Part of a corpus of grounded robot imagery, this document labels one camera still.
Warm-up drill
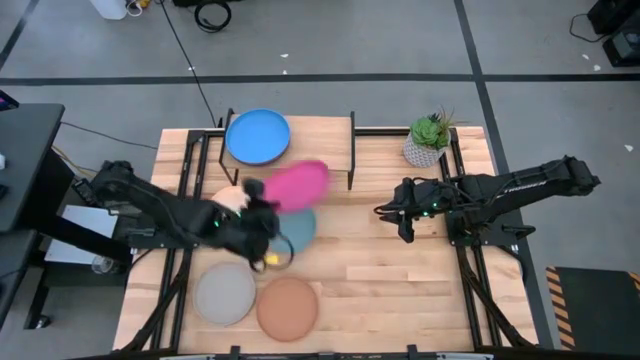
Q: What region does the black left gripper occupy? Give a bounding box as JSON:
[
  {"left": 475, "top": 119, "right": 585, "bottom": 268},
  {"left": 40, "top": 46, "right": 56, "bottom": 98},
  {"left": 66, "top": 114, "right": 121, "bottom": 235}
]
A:
[{"left": 234, "top": 178, "right": 282, "bottom": 264}]

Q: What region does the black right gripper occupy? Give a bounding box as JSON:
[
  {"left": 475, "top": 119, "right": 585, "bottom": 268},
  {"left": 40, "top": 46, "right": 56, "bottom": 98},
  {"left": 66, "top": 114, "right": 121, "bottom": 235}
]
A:
[{"left": 373, "top": 177, "right": 454, "bottom": 245}]

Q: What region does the peach plate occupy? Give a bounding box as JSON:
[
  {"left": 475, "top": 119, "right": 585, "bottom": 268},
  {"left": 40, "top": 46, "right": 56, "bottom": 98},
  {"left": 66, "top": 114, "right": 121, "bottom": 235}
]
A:
[{"left": 210, "top": 185, "right": 251, "bottom": 214}]

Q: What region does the pink plate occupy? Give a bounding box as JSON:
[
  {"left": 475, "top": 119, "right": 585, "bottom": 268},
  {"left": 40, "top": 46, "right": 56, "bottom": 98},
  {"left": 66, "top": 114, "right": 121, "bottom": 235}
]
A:
[{"left": 263, "top": 159, "right": 331, "bottom": 214}]

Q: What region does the blue plate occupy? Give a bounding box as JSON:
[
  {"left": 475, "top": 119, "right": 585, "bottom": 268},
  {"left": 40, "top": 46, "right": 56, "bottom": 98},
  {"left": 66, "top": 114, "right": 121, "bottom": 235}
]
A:
[{"left": 225, "top": 108, "right": 292, "bottom": 167}]

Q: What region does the dark teal plate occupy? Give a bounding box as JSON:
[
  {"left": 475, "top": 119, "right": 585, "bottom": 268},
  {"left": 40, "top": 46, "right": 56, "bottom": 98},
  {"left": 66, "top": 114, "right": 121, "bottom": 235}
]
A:
[{"left": 269, "top": 207, "right": 318, "bottom": 255}]

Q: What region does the grey plate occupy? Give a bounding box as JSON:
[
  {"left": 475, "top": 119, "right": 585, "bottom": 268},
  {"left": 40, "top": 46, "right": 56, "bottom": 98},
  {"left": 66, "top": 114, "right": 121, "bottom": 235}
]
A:
[{"left": 192, "top": 261, "right": 258, "bottom": 327}]

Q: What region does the orange plate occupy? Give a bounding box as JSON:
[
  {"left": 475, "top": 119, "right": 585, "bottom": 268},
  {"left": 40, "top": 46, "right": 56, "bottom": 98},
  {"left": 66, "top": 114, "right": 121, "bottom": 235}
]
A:
[{"left": 255, "top": 276, "right": 320, "bottom": 343}]

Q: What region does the succulent in patterned white pot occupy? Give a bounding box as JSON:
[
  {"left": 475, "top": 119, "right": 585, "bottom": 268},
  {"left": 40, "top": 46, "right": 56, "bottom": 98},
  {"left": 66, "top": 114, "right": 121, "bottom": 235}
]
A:
[{"left": 402, "top": 106, "right": 469, "bottom": 169}]

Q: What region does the white flat panel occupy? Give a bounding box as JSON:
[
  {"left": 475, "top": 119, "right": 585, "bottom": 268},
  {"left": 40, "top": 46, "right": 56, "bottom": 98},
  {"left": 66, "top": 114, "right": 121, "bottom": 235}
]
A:
[{"left": 43, "top": 203, "right": 121, "bottom": 266}]

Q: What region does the clear glass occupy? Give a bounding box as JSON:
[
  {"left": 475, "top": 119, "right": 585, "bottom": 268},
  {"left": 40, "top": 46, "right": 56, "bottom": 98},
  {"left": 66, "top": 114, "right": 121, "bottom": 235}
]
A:
[{"left": 91, "top": 254, "right": 117, "bottom": 275}]

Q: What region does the black power adapter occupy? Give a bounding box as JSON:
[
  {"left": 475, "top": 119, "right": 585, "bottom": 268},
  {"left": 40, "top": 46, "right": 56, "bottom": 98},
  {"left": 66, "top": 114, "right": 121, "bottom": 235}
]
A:
[{"left": 71, "top": 177, "right": 99, "bottom": 207}]

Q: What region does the black mat with hazard stripes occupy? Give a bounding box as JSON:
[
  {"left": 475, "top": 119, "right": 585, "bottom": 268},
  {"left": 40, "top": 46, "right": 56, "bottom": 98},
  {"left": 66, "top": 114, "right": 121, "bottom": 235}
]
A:
[{"left": 544, "top": 265, "right": 640, "bottom": 352}]

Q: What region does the black desk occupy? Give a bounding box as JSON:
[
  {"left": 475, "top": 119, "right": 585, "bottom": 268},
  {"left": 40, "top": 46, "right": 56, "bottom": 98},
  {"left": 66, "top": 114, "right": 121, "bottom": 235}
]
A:
[{"left": 0, "top": 102, "right": 134, "bottom": 331}]

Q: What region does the white container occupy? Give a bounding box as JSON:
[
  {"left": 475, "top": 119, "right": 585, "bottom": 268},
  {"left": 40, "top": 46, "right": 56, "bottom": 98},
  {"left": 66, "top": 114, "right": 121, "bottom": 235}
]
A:
[{"left": 89, "top": 0, "right": 129, "bottom": 21}]

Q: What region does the black equipment case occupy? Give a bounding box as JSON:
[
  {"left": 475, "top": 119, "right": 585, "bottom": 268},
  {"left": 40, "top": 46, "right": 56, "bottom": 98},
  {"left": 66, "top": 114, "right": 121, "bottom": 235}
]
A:
[
  {"left": 585, "top": 0, "right": 640, "bottom": 36},
  {"left": 602, "top": 27, "right": 640, "bottom": 69}
]

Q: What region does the wooden shelf with black frame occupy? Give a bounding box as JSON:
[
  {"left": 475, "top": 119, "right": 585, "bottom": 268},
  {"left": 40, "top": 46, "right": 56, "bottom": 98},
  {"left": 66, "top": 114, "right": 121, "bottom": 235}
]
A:
[{"left": 218, "top": 108, "right": 357, "bottom": 192}]

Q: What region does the black metal rig frame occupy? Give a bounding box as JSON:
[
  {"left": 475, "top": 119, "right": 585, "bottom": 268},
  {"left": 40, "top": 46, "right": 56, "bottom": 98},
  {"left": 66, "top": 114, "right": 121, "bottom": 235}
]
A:
[{"left": 112, "top": 127, "right": 541, "bottom": 360}]

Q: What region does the thin black floor cable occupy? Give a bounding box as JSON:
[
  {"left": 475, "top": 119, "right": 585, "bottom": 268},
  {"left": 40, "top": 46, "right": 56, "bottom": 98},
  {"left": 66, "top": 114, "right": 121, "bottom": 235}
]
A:
[{"left": 59, "top": 121, "right": 159, "bottom": 151}]

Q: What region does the long black floor cable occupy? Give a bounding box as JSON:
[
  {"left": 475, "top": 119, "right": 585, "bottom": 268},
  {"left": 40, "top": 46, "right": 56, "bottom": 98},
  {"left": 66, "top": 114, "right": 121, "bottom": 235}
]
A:
[{"left": 158, "top": 0, "right": 221, "bottom": 129}]

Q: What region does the coiled black cable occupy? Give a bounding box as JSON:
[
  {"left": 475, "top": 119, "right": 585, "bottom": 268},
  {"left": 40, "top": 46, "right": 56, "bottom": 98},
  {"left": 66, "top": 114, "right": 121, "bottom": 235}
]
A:
[{"left": 193, "top": 0, "right": 233, "bottom": 34}]

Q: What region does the yellow floor cable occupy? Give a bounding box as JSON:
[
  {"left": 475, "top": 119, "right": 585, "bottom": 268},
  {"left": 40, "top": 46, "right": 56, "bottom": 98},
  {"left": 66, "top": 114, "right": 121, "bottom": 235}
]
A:
[{"left": 52, "top": 144, "right": 99, "bottom": 176}]

